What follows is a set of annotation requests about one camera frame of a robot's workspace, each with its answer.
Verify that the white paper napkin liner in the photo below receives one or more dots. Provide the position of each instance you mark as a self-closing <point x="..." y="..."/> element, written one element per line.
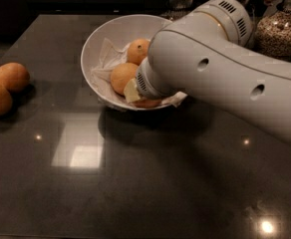
<point x="99" y="76"/>

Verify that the left glass grain jar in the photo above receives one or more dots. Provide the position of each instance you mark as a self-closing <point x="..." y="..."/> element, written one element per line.
<point x="177" y="9"/>

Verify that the white bowl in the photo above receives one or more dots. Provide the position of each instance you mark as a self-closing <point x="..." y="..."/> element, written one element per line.
<point x="120" y="30"/>

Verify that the right glass grain jar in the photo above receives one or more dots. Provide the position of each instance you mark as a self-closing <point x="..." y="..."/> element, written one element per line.
<point x="273" y="32"/>

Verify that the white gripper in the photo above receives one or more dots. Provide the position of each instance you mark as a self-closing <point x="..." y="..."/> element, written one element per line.
<point x="143" y="81"/>

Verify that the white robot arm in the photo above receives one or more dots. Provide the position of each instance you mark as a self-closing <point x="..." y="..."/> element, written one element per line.
<point x="203" y="55"/>

